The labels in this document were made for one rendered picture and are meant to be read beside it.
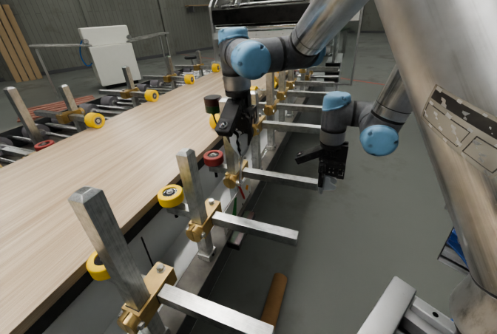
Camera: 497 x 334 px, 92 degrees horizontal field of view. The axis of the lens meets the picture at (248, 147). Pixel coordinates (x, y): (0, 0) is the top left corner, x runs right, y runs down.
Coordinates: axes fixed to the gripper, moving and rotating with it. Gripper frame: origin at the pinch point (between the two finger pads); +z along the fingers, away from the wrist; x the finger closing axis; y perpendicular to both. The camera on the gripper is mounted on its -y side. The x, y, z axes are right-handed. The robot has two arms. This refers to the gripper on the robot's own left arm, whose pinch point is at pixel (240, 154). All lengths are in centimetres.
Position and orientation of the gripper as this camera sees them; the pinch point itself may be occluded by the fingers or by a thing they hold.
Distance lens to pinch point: 75.1
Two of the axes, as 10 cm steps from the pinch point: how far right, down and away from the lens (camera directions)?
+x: -9.3, -1.4, 3.4
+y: 3.6, -5.0, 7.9
